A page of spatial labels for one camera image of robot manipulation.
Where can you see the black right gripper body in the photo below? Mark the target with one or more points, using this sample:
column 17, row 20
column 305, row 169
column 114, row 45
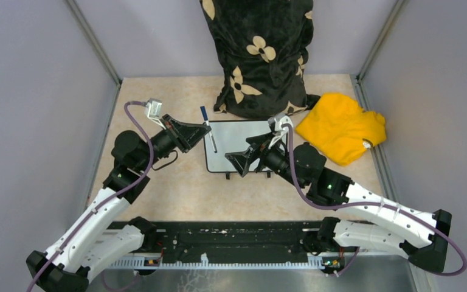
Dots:
column 278, row 160

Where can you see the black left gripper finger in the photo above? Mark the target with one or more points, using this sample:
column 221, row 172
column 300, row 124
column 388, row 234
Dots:
column 186, row 142
column 185, row 128

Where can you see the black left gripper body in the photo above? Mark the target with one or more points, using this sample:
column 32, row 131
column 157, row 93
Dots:
column 165, row 142

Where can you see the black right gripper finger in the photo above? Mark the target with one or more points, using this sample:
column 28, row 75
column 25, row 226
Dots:
column 242, row 160
column 260, row 142

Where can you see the small whiteboard black frame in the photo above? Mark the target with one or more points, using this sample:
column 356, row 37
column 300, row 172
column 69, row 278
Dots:
column 229, row 136

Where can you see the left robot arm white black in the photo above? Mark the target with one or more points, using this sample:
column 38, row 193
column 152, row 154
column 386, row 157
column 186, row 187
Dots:
column 74, row 261

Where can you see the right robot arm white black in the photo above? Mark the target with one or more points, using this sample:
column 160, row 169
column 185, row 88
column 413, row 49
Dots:
column 418, row 236

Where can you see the yellow folded garment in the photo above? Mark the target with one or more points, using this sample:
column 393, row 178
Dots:
column 341, row 129

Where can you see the black floral plush blanket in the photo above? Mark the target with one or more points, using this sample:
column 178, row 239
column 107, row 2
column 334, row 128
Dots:
column 262, row 49

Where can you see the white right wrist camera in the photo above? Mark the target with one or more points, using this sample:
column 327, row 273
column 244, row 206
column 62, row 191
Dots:
column 280, row 126

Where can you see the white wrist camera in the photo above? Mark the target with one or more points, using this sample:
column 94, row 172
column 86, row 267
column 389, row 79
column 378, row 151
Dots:
column 280, row 126
column 153, row 111

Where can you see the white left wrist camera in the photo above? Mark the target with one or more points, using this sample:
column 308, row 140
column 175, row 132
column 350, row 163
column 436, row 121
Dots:
column 153, row 111

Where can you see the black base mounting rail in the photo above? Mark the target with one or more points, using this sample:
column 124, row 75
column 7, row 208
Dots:
column 237, row 245

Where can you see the right aluminium frame post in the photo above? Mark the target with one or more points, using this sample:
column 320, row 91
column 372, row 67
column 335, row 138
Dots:
column 381, row 38

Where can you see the aluminium frame post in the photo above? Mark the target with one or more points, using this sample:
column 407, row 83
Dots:
column 381, row 38
column 93, row 41

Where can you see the left aluminium frame post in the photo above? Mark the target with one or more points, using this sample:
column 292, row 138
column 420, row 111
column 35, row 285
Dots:
column 93, row 41

